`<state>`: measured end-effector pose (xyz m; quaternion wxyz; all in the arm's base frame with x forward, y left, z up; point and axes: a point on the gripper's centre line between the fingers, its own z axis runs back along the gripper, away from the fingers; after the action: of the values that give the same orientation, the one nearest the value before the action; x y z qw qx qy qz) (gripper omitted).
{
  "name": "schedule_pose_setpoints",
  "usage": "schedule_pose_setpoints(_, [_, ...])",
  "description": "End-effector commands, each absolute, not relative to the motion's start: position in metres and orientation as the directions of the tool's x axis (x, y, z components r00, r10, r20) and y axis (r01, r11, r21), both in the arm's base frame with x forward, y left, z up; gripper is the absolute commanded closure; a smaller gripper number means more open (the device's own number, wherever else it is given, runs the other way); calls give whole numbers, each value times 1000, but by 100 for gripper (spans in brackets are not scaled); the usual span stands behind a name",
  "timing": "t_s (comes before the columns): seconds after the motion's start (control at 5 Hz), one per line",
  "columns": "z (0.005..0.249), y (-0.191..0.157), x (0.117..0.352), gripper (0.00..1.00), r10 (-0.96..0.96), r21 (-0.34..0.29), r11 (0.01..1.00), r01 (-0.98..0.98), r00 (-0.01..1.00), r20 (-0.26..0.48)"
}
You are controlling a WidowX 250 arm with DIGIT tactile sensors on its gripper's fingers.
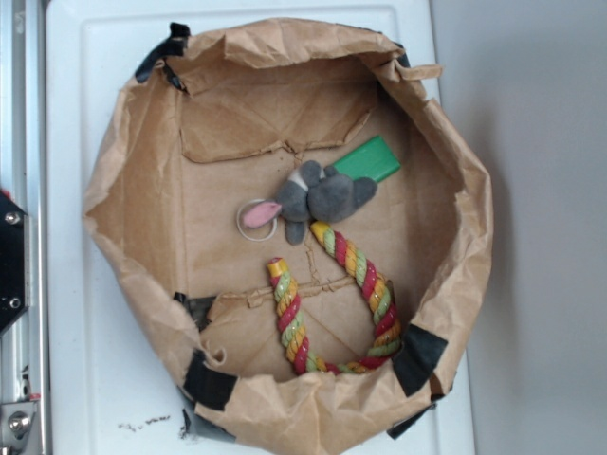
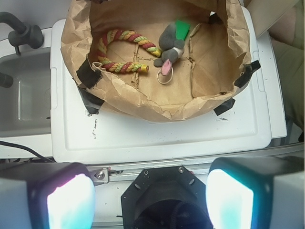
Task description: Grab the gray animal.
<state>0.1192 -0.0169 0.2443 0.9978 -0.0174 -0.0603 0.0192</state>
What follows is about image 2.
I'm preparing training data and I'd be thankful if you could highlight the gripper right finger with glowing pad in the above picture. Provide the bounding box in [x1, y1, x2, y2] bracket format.
[206, 156, 305, 229]

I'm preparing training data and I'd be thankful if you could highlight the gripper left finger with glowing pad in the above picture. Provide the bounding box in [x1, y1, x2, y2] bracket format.
[0, 162, 96, 229]

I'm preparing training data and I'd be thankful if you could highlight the white plastic lid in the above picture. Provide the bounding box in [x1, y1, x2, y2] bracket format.
[50, 20, 272, 165]

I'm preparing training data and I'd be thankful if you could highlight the black tape piece front right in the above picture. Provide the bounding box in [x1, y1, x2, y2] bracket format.
[213, 98, 235, 116]

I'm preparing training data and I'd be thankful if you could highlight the black tape piece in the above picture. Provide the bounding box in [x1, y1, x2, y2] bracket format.
[213, 98, 235, 116]
[208, 12, 223, 24]
[76, 58, 102, 89]
[77, 86, 104, 115]
[234, 60, 261, 89]

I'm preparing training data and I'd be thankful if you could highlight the gray sink basin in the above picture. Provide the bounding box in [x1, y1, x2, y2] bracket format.
[0, 48, 51, 137]

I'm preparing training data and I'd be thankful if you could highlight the black tape piece front left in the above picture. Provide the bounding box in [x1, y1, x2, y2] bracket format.
[77, 86, 104, 115]

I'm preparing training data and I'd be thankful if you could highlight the black tape piece left side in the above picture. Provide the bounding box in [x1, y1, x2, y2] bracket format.
[76, 58, 102, 89]

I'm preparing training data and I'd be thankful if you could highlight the black tape piece right side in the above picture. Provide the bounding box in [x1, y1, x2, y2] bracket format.
[234, 60, 261, 89]

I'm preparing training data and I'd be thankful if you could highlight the dark gray knob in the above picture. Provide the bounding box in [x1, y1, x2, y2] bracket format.
[0, 73, 13, 88]

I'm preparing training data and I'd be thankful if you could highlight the tan rubber band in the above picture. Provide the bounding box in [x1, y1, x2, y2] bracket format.
[157, 68, 173, 85]

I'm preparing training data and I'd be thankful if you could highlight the crumpled brown paper bag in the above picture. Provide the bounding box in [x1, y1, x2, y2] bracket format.
[61, 0, 251, 122]

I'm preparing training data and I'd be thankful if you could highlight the dark gray faucet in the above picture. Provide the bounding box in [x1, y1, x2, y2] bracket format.
[0, 11, 44, 55]

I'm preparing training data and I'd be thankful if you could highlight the gray plush mouse toy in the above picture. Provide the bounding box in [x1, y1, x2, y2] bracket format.
[153, 22, 185, 76]

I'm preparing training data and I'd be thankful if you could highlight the black tape piece back right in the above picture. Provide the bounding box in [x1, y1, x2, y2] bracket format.
[208, 12, 223, 24]

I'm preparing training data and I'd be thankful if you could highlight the green flat plastic piece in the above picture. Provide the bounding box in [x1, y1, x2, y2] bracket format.
[175, 20, 190, 41]

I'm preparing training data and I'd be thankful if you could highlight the aluminium frame rail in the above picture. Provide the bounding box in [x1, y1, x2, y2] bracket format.
[87, 143, 305, 183]

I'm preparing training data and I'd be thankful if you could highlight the black cable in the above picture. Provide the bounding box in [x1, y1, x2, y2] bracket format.
[0, 140, 56, 163]

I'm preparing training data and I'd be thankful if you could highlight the black octagonal mount plate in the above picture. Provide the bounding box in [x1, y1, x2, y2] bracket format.
[121, 166, 214, 229]

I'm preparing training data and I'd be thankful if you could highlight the multicolour rope toy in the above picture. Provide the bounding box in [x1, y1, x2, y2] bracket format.
[97, 29, 162, 73]

